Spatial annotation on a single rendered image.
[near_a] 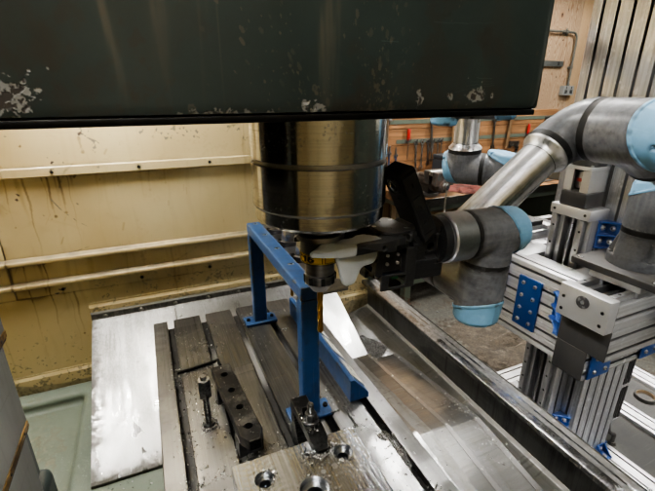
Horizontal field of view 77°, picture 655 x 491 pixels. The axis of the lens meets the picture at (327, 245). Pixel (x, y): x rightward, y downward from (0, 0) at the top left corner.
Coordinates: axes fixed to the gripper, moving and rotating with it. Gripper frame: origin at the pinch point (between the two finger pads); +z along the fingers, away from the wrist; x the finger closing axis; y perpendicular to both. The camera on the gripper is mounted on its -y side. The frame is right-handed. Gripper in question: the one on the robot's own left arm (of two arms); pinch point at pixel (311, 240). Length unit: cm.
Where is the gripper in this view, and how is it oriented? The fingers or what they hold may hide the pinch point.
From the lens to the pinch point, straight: 51.8
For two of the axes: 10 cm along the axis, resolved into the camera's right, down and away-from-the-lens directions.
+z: -9.2, 1.2, -3.8
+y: -0.2, 9.4, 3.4
